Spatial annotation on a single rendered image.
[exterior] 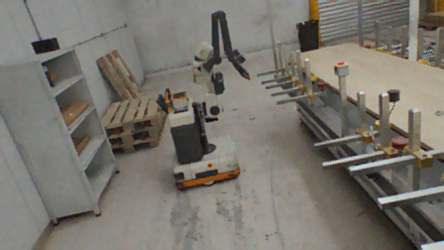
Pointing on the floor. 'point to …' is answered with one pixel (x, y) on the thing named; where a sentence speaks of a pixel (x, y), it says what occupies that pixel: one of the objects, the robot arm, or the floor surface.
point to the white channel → (413, 29)
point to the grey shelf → (41, 106)
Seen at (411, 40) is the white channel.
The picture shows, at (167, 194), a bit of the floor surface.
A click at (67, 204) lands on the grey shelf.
